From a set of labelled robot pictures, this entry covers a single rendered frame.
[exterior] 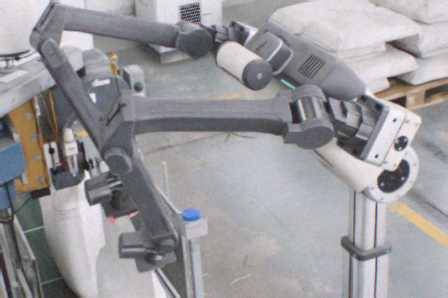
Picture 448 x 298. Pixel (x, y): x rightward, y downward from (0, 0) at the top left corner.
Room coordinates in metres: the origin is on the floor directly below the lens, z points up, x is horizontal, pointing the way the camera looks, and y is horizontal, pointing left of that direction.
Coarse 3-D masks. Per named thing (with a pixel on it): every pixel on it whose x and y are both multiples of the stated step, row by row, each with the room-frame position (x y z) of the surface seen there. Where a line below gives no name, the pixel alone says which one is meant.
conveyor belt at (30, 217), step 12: (36, 204) 3.18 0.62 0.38; (24, 216) 3.08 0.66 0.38; (36, 216) 3.07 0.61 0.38; (24, 228) 2.97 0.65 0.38; (36, 228) 2.96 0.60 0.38; (36, 240) 2.86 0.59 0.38; (36, 252) 2.77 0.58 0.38; (48, 252) 2.76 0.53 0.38; (48, 264) 2.67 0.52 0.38; (48, 276) 2.58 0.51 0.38; (60, 276) 2.57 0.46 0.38; (48, 288) 2.50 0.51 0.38; (60, 288) 2.49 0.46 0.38
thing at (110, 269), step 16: (112, 224) 1.94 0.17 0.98; (128, 224) 1.90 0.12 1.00; (112, 240) 2.01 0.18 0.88; (112, 256) 2.01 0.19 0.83; (96, 272) 2.02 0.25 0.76; (112, 272) 1.93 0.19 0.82; (128, 272) 1.84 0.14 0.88; (112, 288) 1.86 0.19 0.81; (128, 288) 1.84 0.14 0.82; (144, 288) 1.75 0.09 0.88; (160, 288) 1.83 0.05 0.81
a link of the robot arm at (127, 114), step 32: (128, 96) 1.35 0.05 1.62; (288, 96) 1.40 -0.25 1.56; (320, 96) 1.39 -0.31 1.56; (128, 128) 1.30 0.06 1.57; (160, 128) 1.33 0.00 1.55; (192, 128) 1.34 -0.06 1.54; (224, 128) 1.35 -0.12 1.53; (256, 128) 1.35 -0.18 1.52; (288, 128) 1.33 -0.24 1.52; (320, 128) 1.32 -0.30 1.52
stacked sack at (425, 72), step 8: (416, 56) 4.83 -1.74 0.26; (440, 56) 4.76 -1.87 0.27; (424, 64) 4.67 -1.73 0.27; (432, 64) 4.65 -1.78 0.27; (440, 64) 4.66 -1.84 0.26; (408, 72) 4.66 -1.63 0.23; (416, 72) 4.61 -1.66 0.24; (424, 72) 4.60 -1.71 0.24; (432, 72) 4.62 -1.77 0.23; (440, 72) 4.63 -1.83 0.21; (408, 80) 4.62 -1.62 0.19; (416, 80) 4.59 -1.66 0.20; (424, 80) 4.60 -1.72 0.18
